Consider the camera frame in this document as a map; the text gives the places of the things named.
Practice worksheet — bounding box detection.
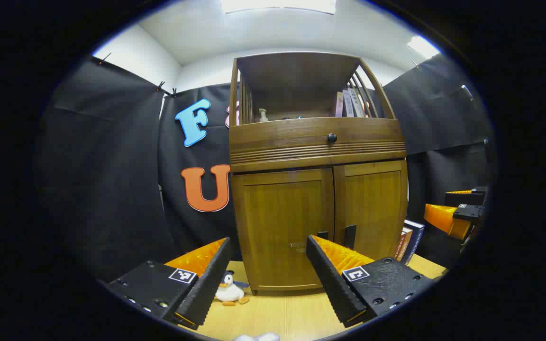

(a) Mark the ceiling light panel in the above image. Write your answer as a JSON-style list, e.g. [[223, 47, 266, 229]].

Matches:
[[406, 36, 440, 60]]

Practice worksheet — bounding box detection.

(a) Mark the wooden double-door shoe cabinet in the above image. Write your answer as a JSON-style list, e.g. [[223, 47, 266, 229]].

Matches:
[[228, 51, 409, 296]]

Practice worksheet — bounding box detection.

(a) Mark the penguin plush toy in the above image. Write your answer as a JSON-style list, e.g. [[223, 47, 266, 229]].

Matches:
[[215, 271, 251, 306]]

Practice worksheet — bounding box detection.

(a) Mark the wooden cabinet drawer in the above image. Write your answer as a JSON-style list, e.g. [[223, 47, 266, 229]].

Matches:
[[229, 117, 406, 165]]

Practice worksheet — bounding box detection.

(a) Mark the dark blue book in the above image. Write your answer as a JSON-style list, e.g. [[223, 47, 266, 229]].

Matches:
[[401, 219, 425, 265]]

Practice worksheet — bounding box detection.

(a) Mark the black backdrop cloth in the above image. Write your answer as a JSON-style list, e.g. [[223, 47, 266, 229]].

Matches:
[[36, 53, 496, 285]]

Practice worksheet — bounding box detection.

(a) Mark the wooden shoe cabinet door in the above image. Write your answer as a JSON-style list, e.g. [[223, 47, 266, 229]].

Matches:
[[232, 168, 335, 292], [334, 160, 409, 261]]

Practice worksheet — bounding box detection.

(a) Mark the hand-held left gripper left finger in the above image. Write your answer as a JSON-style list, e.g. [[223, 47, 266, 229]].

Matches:
[[105, 237, 232, 331]]

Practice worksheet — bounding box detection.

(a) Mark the brown and white book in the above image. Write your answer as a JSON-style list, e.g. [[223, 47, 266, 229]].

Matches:
[[395, 226, 413, 261]]

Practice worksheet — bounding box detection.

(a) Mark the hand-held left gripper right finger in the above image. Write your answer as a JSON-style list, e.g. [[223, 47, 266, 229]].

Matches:
[[306, 234, 437, 328]]

